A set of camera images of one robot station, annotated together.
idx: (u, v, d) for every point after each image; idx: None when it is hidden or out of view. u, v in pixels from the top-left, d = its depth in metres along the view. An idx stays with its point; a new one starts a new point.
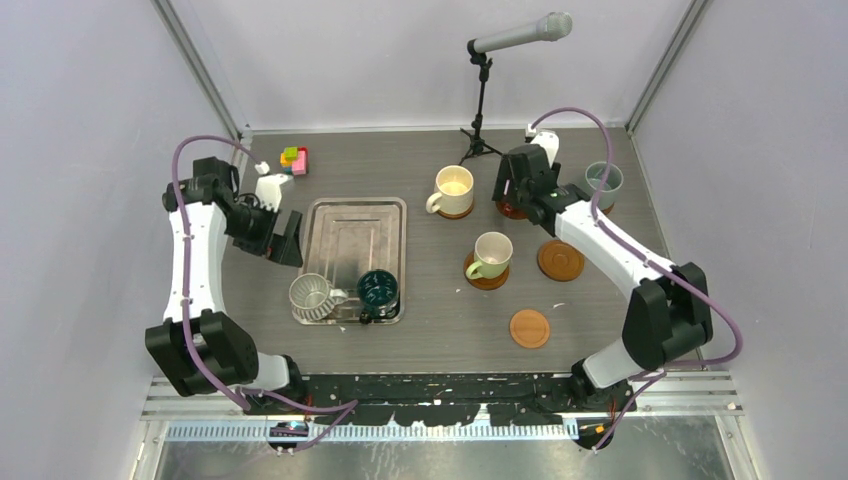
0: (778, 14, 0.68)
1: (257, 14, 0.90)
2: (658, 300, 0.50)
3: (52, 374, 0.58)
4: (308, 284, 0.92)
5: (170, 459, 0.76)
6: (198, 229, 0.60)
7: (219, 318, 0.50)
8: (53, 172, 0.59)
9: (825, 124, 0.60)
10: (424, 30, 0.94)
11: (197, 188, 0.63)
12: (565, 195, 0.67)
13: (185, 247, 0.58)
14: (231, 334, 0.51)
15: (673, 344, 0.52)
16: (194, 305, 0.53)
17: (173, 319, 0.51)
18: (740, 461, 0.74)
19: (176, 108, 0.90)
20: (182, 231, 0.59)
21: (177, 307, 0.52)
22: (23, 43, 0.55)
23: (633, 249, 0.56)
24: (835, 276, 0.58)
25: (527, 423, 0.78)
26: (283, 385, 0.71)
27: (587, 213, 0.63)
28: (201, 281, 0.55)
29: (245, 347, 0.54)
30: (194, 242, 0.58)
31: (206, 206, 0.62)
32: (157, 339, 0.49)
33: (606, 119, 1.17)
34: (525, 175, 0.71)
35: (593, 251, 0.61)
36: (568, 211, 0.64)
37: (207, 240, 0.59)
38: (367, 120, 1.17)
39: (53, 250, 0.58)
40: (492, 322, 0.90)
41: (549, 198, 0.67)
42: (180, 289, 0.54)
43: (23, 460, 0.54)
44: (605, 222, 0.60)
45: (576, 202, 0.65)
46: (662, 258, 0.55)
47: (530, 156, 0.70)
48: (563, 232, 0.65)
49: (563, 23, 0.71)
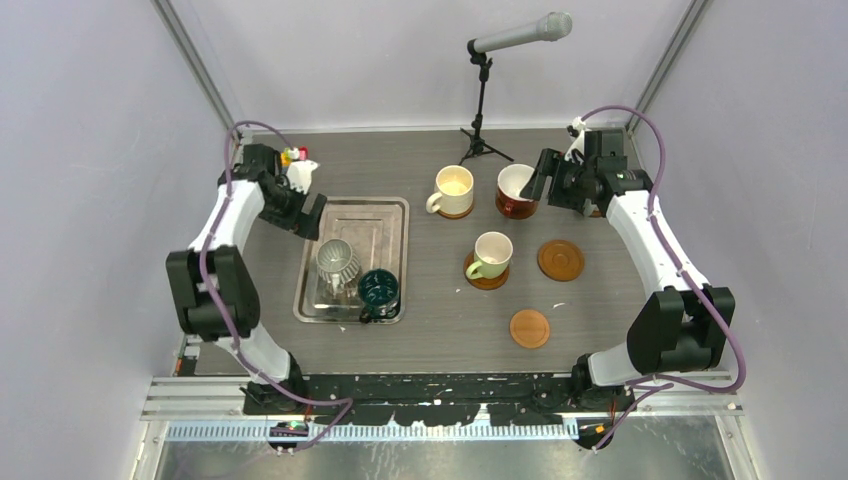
0: (779, 14, 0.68)
1: (257, 14, 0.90)
2: (676, 312, 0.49)
3: (50, 373, 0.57)
4: (342, 248, 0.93)
5: (170, 459, 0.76)
6: (238, 195, 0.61)
7: (232, 252, 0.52)
8: (54, 173, 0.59)
9: (826, 123, 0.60)
10: (424, 30, 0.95)
11: (247, 171, 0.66)
12: (631, 180, 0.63)
13: (223, 206, 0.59)
14: (241, 274, 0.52)
15: (673, 357, 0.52)
16: (216, 241, 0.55)
17: (195, 248, 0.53)
18: (740, 461, 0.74)
19: (176, 108, 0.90)
20: (224, 194, 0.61)
21: (200, 240, 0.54)
22: (23, 44, 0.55)
23: (673, 255, 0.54)
24: (836, 275, 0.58)
25: (527, 423, 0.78)
26: (280, 377, 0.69)
27: (644, 203, 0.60)
28: (227, 229, 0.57)
29: (250, 299, 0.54)
30: (230, 204, 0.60)
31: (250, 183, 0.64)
32: (174, 260, 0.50)
33: (606, 119, 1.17)
34: (595, 152, 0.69)
35: (634, 242, 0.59)
36: (625, 197, 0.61)
37: (242, 205, 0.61)
38: (367, 120, 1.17)
39: (52, 250, 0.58)
40: (492, 322, 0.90)
41: (613, 177, 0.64)
42: (207, 226, 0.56)
43: (23, 460, 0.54)
44: (658, 220, 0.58)
45: (637, 189, 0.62)
46: (698, 273, 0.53)
47: (604, 135, 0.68)
48: (613, 216, 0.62)
49: (563, 23, 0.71)
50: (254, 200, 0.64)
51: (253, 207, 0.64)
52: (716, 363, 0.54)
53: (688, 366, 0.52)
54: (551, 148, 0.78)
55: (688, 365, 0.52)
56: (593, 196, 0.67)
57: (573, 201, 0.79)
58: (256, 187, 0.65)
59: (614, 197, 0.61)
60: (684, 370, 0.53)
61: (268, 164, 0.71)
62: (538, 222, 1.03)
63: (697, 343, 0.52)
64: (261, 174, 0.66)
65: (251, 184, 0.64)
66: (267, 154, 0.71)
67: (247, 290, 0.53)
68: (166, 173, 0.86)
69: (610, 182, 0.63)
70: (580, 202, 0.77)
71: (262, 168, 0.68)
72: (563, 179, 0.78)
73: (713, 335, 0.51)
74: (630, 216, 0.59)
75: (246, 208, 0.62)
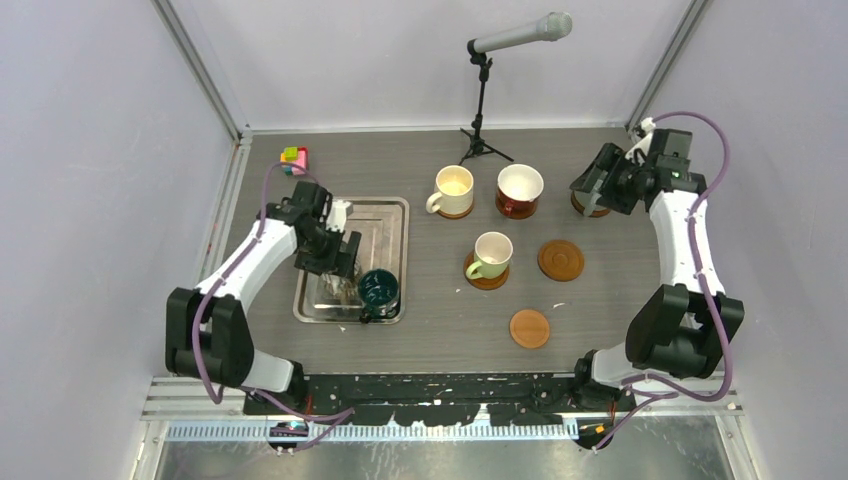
0: (779, 14, 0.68)
1: (257, 13, 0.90)
2: (676, 308, 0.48)
3: (50, 373, 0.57)
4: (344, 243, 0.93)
5: (170, 459, 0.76)
6: (267, 237, 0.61)
7: (233, 306, 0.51)
8: (53, 173, 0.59)
9: (825, 124, 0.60)
10: (424, 30, 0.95)
11: (288, 211, 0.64)
12: (686, 182, 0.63)
13: (248, 247, 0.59)
14: (236, 326, 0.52)
15: (665, 353, 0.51)
16: (223, 288, 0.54)
17: (201, 290, 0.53)
18: (740, 461, 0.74)
19: (176, 108, 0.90)
20: (255, 232, 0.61)
21: (209, 282, 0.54)
22: (23, 44, 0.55)
23: (698, 258, 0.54)
24: (836, 275, 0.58)
25: (527, 423, 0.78)
26: (278, 390, 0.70)
27: (689, 206, 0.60)
28: (241, 272, 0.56)
29: (240, 352, 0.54)
30: (256, 246, 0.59)
31: (286, 227, 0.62)
32: (176, 298, 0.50)
33: (606, 119, 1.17)
34: (659, 150, 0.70)
35: (664, 238, 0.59)
36: (672, 195, 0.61)
37: (268, 250, 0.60)
38: (367, 120, 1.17)
39: (53, 248, 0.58)
40: (492, 322, 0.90)
41: (669, 174, 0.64)
42: (222, 267, 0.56)
43: (23, 460, 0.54)
44: (696, 223, 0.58)
45: (688, 191, 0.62)
46: (717, 281, 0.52)
47: (672, 134, 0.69)
48: (656, 212, 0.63)
49: (563, 23, 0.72)
50: (285, 244, 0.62)
51: (284, 250, 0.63)
52: (710, 374, 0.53)
53: (680, 368, 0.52)
54: (613, 145, 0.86)
55: (679, 365, 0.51)
56: (642, 190, 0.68)
57: (622, 201, 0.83)
58: (291, 230, 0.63)
59: (662, 192, 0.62)
60: (675, 372, 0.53)
61: (315, 206, 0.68)
62: (538, 223, 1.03)
63: (695, 347, 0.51)
64: (300, 216, 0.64)
65: (285, 228, 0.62)
66: (316, 195, 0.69)
67: (238, 344, 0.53)
68: (166, 173, 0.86)
69: (662, 177, 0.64)
70: (628, 201, 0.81)
71: (304, 209, 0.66)
72: (618, 177, 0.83)
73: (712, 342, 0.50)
74: (670, 213, 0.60)
75: (273, 252, 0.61)
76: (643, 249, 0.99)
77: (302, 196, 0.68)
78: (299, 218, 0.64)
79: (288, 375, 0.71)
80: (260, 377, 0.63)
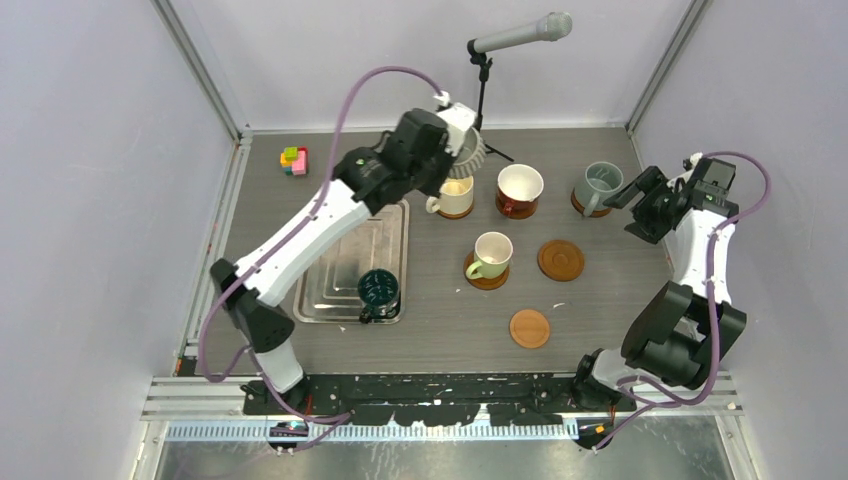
0: (778, 14, 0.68)
1: (257, 13, 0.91)
2: (675, 304, 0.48)
3: (51, 371, 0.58)
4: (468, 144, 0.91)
5: (170, 459, 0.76)
6: (323, 215, 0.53)
7: (256, 302, 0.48)
8: (54, 174, 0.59)
9: (825, 124, 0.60)
10: (425, 29, 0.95)
11: (366, 174, 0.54)
12: (718, 205, 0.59)
13: (299, 225, 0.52)
14: (259, 321, 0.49)
15: (657, 353, 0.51)
16: (256, 276, 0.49)
17: (237, 270, 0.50)
18: (740, 461, 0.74)
19: (175, 107, 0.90)
20: (312, 206, 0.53)
21: (247, 266, 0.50)
22: (22, 44, 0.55)
23: (712, 266, 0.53)
24: (836, 276, 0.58)
25: (527, 423, 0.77)
26: (280, 386, 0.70)
27: (716, 223, 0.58)
28: (276, 264, 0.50)
29: (272, 334, 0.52)
30: (308, 224, 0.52)
31: (351, 200, 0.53)
32: (216, 273, 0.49)
33: (606, 119, 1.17)
34: (695, 174, 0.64)
35: (684, 249, 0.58)
36: (701, 213, 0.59)
37: (319, 232, 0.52)
38: (366, 120, 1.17)
39: (54, 249, 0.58)
40: (491, 322, 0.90)
41: (702, 195, 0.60)
42: (265, 250, 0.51)
43: (23, 460, 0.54)
44: (720, 240, 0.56)
45: (717, 213, 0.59)
46: (724, 291, 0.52)
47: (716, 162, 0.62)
48: (682, 227, 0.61)
49: (563, 23, 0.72)
50: (350, 219, 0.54)
51: (354, 220, 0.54)
52: (699, 385, 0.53)
53: (670, 372, 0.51)
54: (658, 169, 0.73)
55: (669, 368, 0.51)
56: (672, 210, 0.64)
57: (650, 227, 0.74)
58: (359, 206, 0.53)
59: (691, 209, 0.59)
60: (665, 376, 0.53)
61: (415, 156, 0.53)
62: (537, 223, 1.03)
63: (689, 353, 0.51)
64: (372, 191, 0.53)
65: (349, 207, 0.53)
66: (420, 139, 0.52)
67: (265, 329, 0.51)
68: (166, 173, 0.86)
69: (693, 198, 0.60)
70: (658, 229, 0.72)
71: (389, 173, 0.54)
72: (654, 201, 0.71)
73: (706, 348, 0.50)
74: (694, 227, 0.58)
75: (330, 232, 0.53)
76: (644, 249, 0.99)
77: (407, 134, 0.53)
78: (374, 184, 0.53)
79: (289, 383, 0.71)
80: (279, 362, 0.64)
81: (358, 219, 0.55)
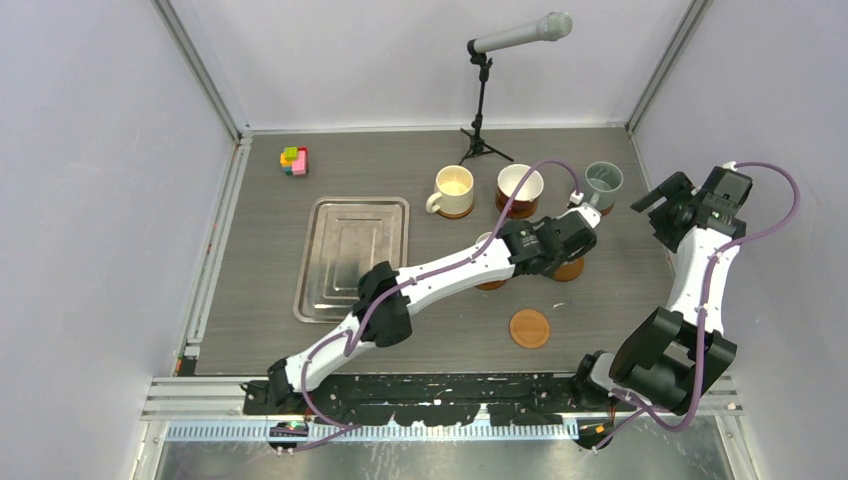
0: (778, 14, 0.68)
1: (258, 13, 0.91)
2: (664, 330, 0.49)
3: (51, 371, 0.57)
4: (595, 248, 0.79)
5: (170, 459, 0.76)
6: (480, 262, 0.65)
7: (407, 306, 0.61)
8: (55, 173, 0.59)
9: (825, 125, 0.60)
10: (426, 30, 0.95)
11: (526, 243, 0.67)
12: (723, 223, 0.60)
13: (460, 262, 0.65)
14: (398, 320, 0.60)
15: (643, 376, 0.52)
16: (411, 289, 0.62)
17: (400, 277, 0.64)
18: (740, 461, 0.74)
19: (176, 108, 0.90)
20: (475, 252, 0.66)
21: (407, 278, 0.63)
22: (23, 46, 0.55)
23: (708, 292, 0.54)
24: (836, 276, 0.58)
25: (528, 423, 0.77)
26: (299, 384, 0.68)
27: (719, 245, 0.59)
28: (431, 284, 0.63)
29: (392, 337, 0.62)
30: (466, 264, 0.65)
31: (509, 259, 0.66)
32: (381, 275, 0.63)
33: (606, 119, 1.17)
34: (709, 188, 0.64)
35: (682, 268, 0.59)
36: (704, 231, 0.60)
37: (472, 274, 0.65)
38: (366, 120, 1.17)
39: (54, 248, 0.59)
40: (491, 322, 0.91)
41: (707, 215, 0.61)
42: (425, 269, 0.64)
43: (23, 460, 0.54)
44: (720, 262, 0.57)
45: (721, 231, 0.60)
46: (717, 320, 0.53)
47: (731, 177, 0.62)
48: (682, 245, 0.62)
49: (563, 23, 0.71)
50: (495, 274, 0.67)
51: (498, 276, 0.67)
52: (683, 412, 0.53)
53: (654, 394, 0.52)
54: (684, 175, 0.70)
55: (652, 390, 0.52)
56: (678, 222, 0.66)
57: (669, 235, 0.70)
58: (509, 269, 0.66)
59: (695, 227, 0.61)
60: (650, 400, 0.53)
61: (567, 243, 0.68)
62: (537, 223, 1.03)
63: (674, 379, 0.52)
64: (525, 260, 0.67)
65: (505, 267, 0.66)
66: (577, 234, 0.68)
67: (394, 329, 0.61)
68: (167, 173, 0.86)
69: (698, 214, 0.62)
70: (677, 237, 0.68)
71: (542, 250, 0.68)
72: (674, 208, 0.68)
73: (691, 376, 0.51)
74: (695, 247, 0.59)
75: (477, 278, 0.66)
76: (643, 249, 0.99)
77: (568, 227, 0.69)
78: (531, 254, 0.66)
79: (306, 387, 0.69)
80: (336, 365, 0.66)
81: (500, 275, 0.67)
